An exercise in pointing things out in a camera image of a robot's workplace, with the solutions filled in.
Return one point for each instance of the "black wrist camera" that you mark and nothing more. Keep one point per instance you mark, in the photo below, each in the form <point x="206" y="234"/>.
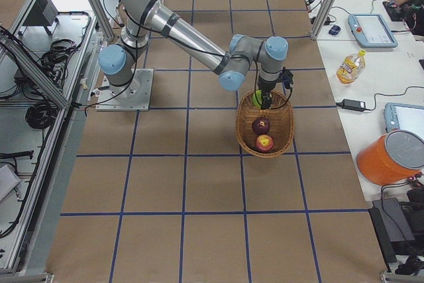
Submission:
<point x="287" y="78"/>

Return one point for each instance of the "far blue teach pendant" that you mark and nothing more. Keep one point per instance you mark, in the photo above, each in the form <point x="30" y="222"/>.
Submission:
<point x="371" y="31"/>

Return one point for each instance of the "brown wicker basket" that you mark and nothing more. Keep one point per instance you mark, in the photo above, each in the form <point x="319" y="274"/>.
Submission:
<point x="281" y="120"/>

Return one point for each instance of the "black power adapter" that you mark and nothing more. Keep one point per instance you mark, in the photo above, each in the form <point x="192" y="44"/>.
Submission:
<point x="352" y="105"/>

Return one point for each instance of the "dark red apple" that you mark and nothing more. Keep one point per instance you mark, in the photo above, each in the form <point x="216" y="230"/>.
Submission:
<point x="261" y="126"/>

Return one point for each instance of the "green apple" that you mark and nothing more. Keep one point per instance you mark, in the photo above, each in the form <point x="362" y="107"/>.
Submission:
<point x="257" y="98"/>

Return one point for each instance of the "orange juice bottle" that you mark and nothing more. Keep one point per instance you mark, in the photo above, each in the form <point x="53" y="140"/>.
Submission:
<point x="351" y="67"/>

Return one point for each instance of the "red yellow apple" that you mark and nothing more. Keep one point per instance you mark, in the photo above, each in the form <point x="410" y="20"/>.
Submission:
<point x="264" y="143"/>

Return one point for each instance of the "small dark blue pouch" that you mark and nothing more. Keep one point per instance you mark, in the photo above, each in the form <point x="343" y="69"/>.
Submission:
<point x="334" y="30"/>

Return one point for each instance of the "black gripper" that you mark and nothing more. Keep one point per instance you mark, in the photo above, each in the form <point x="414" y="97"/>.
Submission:
<point x="265" y="86"/>

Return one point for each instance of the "orange bucket with lid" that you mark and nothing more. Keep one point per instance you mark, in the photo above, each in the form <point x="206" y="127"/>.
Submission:
<point x="394" y="156"/>

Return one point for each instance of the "black laptop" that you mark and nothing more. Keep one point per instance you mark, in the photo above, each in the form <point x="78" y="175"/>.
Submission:
<point x="392" y="229"/>

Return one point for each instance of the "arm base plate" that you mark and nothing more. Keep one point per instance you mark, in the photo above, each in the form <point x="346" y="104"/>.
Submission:
<point x="139" y="90"/>

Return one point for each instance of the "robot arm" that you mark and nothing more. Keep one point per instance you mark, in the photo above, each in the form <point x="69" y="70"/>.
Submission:
<point x="118" y="60"/>

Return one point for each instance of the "blue teach pendant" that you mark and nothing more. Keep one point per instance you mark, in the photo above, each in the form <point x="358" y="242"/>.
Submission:
<point x="404" y="117"/>
<point x="371" y="31"/>

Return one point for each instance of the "grey control box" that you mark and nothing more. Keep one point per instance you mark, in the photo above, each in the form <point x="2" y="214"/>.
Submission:
<point x="42" y="14"/>

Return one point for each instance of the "near blue teach pendant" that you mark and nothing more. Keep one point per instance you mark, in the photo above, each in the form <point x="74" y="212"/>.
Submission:
<point x="404" y="117"/>

